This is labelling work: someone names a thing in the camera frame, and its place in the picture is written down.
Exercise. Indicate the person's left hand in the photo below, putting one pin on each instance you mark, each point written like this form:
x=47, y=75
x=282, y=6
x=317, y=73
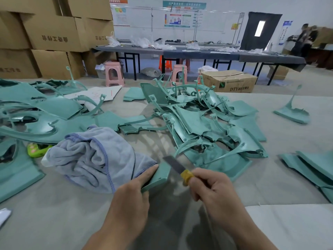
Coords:
x=127, y=205

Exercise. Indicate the person's right hand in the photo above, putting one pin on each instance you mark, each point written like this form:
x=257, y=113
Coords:
x=218, y=198

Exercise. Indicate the heap of clear plastic bags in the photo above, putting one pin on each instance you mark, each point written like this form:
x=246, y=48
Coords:
x=140, y=43

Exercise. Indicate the stack of brown cardboard boxes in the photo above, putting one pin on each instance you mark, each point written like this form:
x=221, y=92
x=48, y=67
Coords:
x=47, y=36

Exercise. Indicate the single green plastic part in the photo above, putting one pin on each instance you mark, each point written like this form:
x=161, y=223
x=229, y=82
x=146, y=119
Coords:
x=156, y=177

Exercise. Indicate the orange object under table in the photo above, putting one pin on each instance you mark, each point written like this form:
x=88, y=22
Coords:
x=165, y=64

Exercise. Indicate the pink plastic stool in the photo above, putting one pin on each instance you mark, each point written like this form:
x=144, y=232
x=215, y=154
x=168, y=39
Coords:
x=114, y=74
x=179, y=74

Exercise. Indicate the grey-blue wiping cloth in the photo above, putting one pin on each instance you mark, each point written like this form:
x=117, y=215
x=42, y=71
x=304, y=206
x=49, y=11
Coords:
x=93, y=156

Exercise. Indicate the white foam sheet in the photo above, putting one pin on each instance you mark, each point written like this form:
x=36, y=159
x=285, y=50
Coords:
x=296, y=226

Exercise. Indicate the pile of green plastic parts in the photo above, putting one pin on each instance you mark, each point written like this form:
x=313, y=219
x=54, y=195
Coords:
x=52, y=109

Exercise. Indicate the colourful wall poster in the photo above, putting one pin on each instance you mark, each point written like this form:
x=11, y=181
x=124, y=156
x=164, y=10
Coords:
x=179, y=19

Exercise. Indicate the white paper sheet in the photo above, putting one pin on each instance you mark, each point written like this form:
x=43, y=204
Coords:
x=93, y=93

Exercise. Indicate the long grey work table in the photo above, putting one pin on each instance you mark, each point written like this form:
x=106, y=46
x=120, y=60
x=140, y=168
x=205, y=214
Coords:
x=203, y=52

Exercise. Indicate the white oval plastic piece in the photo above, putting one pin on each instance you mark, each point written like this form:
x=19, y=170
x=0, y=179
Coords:
x=3, y=216

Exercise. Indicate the brown cardboard box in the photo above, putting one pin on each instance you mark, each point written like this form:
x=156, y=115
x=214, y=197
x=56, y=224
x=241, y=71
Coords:
x=229, y=81

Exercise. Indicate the dark door with window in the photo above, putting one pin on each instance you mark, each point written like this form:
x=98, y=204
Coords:
x=260, y=31

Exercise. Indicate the green and yellow gadget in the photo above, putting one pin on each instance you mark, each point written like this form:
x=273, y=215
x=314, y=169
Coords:
x=37, y=150

